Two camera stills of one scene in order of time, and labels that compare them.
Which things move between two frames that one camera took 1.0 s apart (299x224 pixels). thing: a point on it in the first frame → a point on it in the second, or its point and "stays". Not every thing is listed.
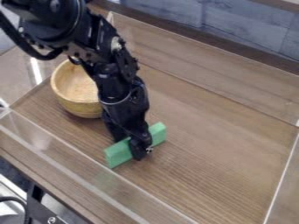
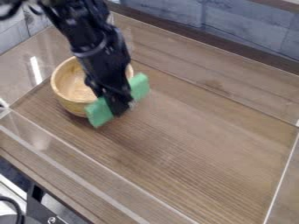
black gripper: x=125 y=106 → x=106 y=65
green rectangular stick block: x=118 y=153 → x=97 y=110
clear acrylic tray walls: x=225 y=169 stays
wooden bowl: x=74 y=90 stays
